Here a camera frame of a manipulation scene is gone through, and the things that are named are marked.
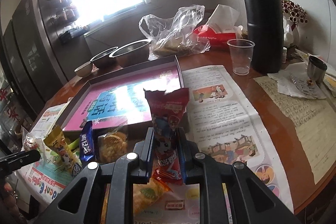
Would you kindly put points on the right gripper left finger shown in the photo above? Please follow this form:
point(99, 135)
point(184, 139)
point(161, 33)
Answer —
point(145, 151)

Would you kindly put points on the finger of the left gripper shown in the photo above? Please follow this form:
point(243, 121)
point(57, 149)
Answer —
point(17, 160)

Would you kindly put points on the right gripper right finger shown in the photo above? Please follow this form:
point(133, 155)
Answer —
point(190, 169)

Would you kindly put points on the clear brown cake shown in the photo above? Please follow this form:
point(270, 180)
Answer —
point(112, 145)

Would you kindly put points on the red panda snack packet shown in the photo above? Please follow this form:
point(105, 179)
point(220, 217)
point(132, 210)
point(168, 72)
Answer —
point(167, 110)

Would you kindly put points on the orange bread packet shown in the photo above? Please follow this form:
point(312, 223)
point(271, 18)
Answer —
point(145, 195)

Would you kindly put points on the yellow snack packet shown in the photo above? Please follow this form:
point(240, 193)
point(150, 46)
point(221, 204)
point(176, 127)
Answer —
point(56, 141)

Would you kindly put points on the left newspaper sheet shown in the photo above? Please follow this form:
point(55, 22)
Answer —
point(46, 178)

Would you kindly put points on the English newspaper sheet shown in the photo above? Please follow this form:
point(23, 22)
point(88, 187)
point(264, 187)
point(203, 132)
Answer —
point(225, 126)

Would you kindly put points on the pink book box tray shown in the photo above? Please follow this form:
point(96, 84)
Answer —
point(117, 98)

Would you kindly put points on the blue snack packet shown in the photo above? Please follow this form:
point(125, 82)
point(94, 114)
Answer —
point(87, 146)

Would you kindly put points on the large steel bowl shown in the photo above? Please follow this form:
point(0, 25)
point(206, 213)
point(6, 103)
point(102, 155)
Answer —
point(132, 53)

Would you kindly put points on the small steel bowl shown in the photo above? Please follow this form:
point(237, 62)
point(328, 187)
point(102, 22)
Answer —
point(102, 60)

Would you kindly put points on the white ceramic cup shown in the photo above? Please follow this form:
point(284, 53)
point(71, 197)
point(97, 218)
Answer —
point(84, 70)

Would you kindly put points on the clear plastic cup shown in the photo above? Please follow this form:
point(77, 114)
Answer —
point(241, 52)

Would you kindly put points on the clear plastic bag with food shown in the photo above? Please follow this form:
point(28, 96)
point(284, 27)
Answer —
point(175, 36)

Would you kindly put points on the dark refrigerator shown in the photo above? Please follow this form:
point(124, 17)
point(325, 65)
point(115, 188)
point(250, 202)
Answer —
point(44, 43)

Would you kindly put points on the red tissue box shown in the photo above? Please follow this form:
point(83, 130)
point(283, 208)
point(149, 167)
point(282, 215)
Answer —
point(221, 27)

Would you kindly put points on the white crumpled tissue paper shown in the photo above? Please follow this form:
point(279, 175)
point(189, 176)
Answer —
point(285, 85)

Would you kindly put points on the blister pill pack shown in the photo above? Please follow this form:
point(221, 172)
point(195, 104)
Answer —
point(306, 87)

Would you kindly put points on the handwritten paper sheet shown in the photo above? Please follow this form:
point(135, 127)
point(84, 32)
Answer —
point(314, 122)

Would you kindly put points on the small steel cup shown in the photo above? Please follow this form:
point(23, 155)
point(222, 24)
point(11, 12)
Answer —
point(316, 69)

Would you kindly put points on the black thermos bottle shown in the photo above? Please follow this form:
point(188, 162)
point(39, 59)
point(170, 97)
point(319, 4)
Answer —
point(265, 29)

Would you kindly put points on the dried flower vase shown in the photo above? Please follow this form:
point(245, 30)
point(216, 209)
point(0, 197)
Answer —
point(294, 16)

